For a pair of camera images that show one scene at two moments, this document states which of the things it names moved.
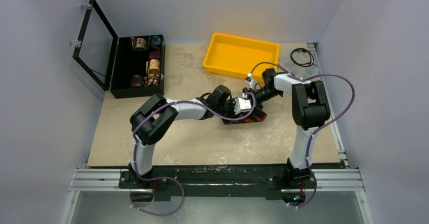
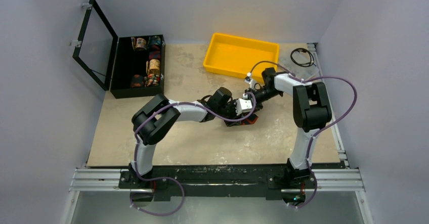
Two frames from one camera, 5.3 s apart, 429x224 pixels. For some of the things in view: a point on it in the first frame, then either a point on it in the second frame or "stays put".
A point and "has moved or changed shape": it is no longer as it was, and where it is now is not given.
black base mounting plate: x=266 y=181 stays put
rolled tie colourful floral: x=152 y=80 stays put
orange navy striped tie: x=255 y=116 has moved or changed shape
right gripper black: x=252 y=99 stays put
